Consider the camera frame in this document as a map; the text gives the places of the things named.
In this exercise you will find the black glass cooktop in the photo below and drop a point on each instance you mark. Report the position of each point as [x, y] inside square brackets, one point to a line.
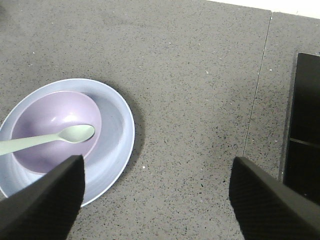
[302, 165]

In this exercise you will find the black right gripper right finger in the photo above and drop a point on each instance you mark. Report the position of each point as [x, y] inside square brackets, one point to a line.
[266, 209]

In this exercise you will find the light blue round plate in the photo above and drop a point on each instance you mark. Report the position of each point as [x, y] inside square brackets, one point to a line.
[109, 157]

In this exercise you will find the lavender plastic bowl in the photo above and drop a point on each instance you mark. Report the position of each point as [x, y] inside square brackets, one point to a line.
[51, 114]

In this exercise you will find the pale green plastic spoon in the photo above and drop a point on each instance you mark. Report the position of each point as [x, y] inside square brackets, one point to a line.
[73, 134]

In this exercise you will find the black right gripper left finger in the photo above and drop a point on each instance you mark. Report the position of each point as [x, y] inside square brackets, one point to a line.
[46, 209]

